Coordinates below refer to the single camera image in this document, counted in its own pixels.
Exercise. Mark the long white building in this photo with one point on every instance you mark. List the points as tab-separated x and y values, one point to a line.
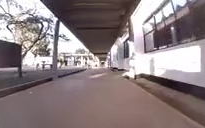
176	63

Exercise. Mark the reddish-brown paved path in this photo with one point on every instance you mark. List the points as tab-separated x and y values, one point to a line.
90	100

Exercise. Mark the concrete kerb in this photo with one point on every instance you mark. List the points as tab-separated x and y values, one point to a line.
23	86

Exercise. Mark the brown walkway canopy roof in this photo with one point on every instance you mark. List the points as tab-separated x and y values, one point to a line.
93	23

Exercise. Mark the dark board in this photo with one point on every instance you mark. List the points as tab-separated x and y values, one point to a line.
5	53

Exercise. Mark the dark grass ground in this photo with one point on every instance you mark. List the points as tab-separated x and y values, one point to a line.
23	75

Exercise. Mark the grey canopy pole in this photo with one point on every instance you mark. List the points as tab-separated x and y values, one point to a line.
56	50

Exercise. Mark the distant low buildings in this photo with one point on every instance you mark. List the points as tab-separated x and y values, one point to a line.
73	59

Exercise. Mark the bare branching tree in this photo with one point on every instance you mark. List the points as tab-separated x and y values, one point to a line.
22	33

